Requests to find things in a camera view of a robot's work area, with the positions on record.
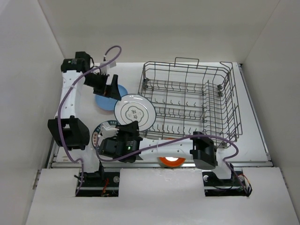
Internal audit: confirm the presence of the grey wire dish rack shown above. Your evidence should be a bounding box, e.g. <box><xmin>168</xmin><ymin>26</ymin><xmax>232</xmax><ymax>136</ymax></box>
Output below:
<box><xmin>138</xmin><ymin>59</ymin><xmax>243</xmax><ymax>149</ymax></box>

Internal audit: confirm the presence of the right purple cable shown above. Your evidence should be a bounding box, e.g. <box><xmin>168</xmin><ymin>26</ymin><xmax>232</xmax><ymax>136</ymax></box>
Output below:
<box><xmin>95</xmin><ymin>134</ymin><xmax>250</xmax><ymax>195</ymax></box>

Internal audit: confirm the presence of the teal rimmed ceramic plate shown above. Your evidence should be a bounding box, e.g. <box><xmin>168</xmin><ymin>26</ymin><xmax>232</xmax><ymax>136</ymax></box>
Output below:
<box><xmin>91</xmin><ymin>120</ymin><xmax>119</xmax><ymax>149</ymax></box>

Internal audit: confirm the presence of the orange plastic plate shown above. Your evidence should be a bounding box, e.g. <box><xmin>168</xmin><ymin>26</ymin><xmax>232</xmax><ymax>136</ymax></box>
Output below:
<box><xmin>159</xmin><ymin>157</ymin><xmax>186</xmax><ymax>168</ymax></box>

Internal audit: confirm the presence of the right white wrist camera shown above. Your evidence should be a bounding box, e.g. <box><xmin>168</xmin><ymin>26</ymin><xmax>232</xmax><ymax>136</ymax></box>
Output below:
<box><xmin>99</xmin><ymin>122</ymin><xmax>119</xmax><ymax>139</ymax></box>

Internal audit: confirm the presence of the aluminium front rail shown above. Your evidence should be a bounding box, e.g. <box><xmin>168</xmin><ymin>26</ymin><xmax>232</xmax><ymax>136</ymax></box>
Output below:
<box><xmin>47</xmin><ymin>161</ymin><xmax>274</xmax><ymax>168</ymax></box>

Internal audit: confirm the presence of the white blue-line ceramic plate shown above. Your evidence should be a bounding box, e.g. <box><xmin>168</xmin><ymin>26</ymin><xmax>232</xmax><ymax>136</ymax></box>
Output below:
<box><xmin>114</xmin><ymin>94</ymin><xmax>157</xmax><ymax>131</ymax></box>

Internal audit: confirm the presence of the pink plastic plate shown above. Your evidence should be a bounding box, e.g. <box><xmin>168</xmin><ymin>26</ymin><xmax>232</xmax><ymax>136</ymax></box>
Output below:
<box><xmin>96</xmin><ymin>106</ymin><xmax>113</xmax><ymax>115</ymax></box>

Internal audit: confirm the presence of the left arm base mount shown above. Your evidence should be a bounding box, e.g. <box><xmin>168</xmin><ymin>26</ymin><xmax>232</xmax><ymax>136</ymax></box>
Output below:
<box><xmin>75</xmin><ymin>172</ymin><xmax>120</xmax><ymax>197</ymax></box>

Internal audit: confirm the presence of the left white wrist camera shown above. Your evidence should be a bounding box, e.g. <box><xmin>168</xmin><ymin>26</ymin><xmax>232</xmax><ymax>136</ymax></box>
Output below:
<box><xmin>100</xmin><ymin>60</ymin><xmax>116</xmax><ymax>72</ymax></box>

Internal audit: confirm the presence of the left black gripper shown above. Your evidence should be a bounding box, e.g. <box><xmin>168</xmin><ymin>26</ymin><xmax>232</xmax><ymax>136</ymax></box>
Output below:
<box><xmin>83</xmin><ymin>72</ymin><xmax>121</xmax><ymax>101</ymax></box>

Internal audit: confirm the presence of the purple cable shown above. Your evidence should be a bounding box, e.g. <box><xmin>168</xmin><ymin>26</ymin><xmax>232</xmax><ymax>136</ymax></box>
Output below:
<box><xmin>95</xmin><ymin>134</ymin><xmax>250</xmax><ymax>195</ymax></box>
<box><xmin>57</xmin><ymin>45</ymin><xmax>122</xmax><ymax>196</ymax></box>

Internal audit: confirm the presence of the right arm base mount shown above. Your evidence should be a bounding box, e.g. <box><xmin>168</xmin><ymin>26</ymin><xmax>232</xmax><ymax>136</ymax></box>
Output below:
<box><xmin>202</xmin><ymin>170</ymin><xmax>253</xmax><ymax>197</ymax></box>

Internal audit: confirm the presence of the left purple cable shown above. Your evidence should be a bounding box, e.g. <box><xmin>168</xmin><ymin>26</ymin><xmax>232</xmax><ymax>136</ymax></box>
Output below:
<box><xmin>57</xmin><ymin>45</ymin><xmax>122</xmax><ymax>196</ymax></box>

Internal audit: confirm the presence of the blue plastic plate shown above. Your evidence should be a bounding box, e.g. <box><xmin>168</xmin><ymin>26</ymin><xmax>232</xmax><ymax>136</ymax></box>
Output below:
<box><xmin>95</xmin><ymin>85</ymin><xmax>128</xmax><ymax>111</ymax></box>

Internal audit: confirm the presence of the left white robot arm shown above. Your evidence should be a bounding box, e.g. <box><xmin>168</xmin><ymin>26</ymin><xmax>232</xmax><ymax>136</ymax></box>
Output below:
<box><xmin>47</xmin><ymin>51</ymin><xmax>121</xmax><ymax>168</ymax></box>

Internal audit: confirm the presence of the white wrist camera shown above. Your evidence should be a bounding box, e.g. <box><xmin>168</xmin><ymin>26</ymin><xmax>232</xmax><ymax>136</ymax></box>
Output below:
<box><xmin>99</xmin><ymin>122</ymin><xmax>119</xmax><ymax>139</ymax></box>
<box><xmin>100</xmin><ymin>60</ymin><xmax>116</xmax><ymax>72</ymax></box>

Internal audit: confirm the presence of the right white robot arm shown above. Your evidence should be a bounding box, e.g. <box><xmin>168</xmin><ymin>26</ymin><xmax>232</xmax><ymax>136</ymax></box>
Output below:
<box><xmin>96</xmin><ymin>122</ymin><xmax>234</xmax><ymax>185</ymax></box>

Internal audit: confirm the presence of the orange sunburst ceramic plate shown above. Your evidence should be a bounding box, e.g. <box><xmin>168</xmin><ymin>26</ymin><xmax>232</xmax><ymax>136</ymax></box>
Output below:
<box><xmin>91</xmin><ymin>131</ymin><xmax>102</xmax><ymax>151</ymax></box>

